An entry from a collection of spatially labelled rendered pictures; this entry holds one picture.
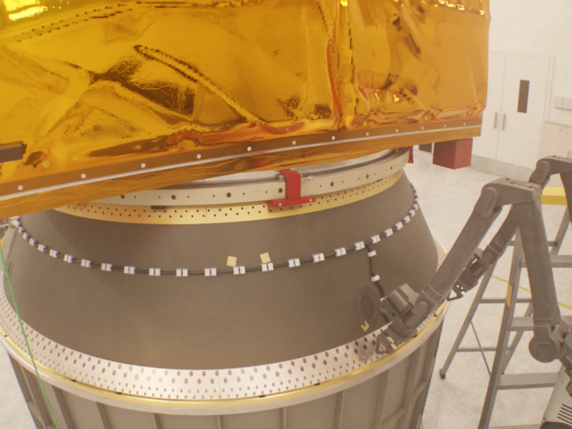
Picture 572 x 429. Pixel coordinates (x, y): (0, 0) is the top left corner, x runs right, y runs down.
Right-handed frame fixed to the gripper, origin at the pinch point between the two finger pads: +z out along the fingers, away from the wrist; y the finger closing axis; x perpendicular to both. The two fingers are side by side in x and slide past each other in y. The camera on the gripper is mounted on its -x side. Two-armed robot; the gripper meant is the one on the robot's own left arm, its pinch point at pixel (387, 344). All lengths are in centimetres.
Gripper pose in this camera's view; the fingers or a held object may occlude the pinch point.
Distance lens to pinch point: 144.6
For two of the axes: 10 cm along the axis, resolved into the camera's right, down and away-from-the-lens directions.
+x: 5.8, 6.9, -4.3
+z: -3.4, 6.9, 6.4
